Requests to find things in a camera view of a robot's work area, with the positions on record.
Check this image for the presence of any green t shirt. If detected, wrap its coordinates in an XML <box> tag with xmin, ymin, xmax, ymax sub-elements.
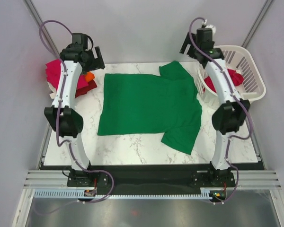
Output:
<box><xmin>98</xmin><ymin>61</ymin><xmax>202</xmax><ymax>155</ymax></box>

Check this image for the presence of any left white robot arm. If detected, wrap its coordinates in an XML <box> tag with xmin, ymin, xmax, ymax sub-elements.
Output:
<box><xmin>44</xmin><ymin>33</ymin><xmax>105</xmax><ymax>187</ymax></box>

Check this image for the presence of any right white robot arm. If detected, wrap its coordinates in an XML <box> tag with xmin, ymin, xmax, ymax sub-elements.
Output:
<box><xmin>180</xmin><ymin>26</ymin><xmax>250</xmax><ymax>186</ymax></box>

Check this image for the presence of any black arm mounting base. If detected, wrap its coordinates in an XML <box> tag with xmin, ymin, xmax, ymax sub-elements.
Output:
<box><xmin>39</xmin><ymin>165</ymin><xmax>267</xmax><ymax>197</ymax></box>

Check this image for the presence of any folded orange t shirt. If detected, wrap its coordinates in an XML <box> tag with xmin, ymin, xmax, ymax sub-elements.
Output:
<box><xmin>85</xmin><ymin>72</ymin><xmax>95</xmax><ymax>83</ymax></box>

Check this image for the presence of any folded pink t shirt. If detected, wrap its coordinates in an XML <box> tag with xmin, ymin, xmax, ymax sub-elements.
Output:
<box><xmin>45</xmin><ymin>59</ymin><xmax>89</xmax><ymax>91</ymax></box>

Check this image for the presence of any folded dark red t shirt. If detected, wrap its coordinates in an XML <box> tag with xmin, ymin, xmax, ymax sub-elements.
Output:
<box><xmin>75</xmin><ymin>80</ymin><xmax>97</xmax><ymax>98</ymax></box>

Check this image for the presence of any white plastic laundry basket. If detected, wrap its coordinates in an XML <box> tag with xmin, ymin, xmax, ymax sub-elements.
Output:
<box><xmin>195</xmin><ymin>45</ymin><xmax>266</xmax><ymax>110</ymax></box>

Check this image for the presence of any red t shirt in basket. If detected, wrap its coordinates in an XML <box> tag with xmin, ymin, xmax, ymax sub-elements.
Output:
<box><xmin>203</xmin><ymin>69</ymin><xmax>244</xmax><ymax>94</ymax></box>

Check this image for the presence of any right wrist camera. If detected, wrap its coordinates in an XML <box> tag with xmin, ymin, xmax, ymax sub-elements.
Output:
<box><xmin>202</xmin><ymin>19</ymin><xmax>216</xmax><ymax>35</ymax></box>

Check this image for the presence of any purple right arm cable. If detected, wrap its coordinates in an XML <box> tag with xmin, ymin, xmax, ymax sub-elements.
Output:
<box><xmin>188</xmin><ymin>17</ymin><xmax>252</xmax><ymax>206</ymax></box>

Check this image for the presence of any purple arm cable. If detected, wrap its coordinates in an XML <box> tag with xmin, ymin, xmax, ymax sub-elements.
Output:
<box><xmin>34</xmin><ymin>20</ymin><xmax>115</xmax><ymax>216</ymax></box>
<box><xmin>188</xmin><ymin>17</ymin><xmax>252</xmax><ymax>206</ymax></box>

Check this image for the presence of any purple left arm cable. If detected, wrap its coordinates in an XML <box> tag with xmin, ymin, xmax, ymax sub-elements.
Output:
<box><xmin>34</xmin><ymin>20</ymin><xmax>115</xmax><ymax>216</ymax></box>

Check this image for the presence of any white slotted cable duct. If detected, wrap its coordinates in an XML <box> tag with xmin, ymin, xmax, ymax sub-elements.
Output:
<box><xmin>34</xmin><ymin>189</ymin><xmax>226</xmax><ymax>200</ymax></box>

